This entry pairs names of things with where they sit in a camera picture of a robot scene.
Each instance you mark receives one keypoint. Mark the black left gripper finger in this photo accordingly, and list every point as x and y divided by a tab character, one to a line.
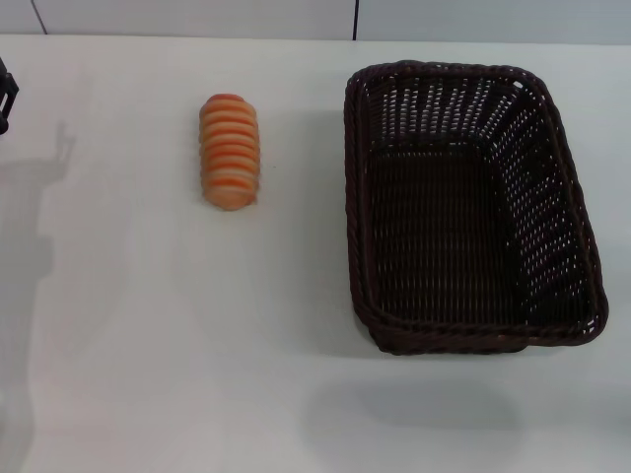
7	101

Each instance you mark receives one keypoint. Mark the dark brown woven basket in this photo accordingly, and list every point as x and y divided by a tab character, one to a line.
443	231

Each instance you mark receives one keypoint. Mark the orange striped bread loaf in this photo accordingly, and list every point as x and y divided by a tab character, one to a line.
229	153

